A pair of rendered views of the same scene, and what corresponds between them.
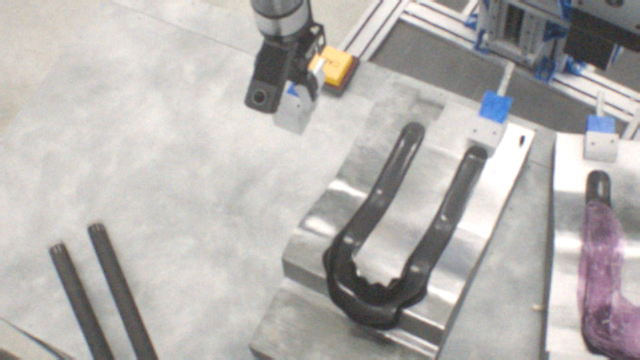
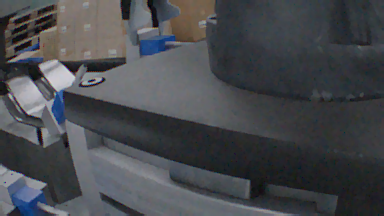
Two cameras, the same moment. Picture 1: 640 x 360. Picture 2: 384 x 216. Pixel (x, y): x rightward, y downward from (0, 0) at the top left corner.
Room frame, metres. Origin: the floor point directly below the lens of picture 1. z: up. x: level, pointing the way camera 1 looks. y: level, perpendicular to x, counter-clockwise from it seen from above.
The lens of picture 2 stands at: (0.91, -0.92, 1.10)
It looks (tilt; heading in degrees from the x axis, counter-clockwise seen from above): 16 degrees down; 96
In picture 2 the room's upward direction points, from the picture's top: 6 degrees counter-clockwise
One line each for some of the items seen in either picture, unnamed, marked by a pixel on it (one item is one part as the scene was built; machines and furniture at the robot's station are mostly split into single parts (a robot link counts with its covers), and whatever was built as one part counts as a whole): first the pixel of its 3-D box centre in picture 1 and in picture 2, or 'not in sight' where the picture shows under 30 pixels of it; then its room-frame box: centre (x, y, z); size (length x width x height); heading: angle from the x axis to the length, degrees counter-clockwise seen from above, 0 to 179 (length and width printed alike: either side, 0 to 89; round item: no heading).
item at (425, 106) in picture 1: (427, 110); not in sight; (0.72, -0.18, 0.87); 0.05 x 0.05 x 0.04; 54
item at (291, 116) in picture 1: (304, 90); (162, 45); (0.76, 0.01, 0.93); 0.13 x 0.05 x 0.05; 144
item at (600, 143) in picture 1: (599, 125); (34, 204); (0.64, -0.46, 0.86); 0.13 x 0.05 x 0.05; 161
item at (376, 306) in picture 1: (406, 218); (29, 90); (0.52, -0.10, 0.92); 0.35 x 0.16 x 0.09; 144
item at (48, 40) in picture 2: not in sight; (59, 41); (-1.30, 4.94, 0.34); 0.63 x 0.45 x 0.40; 142
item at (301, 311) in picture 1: (396, 237); (33, 113); (0.51, -0.09, 0.87); 0.50 x 0.26 x 0.14; 144
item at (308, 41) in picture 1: (289, 38); not in sight; (0.75, 0.02, 1.09); 0.09 x 0.08 x 0.12; 144
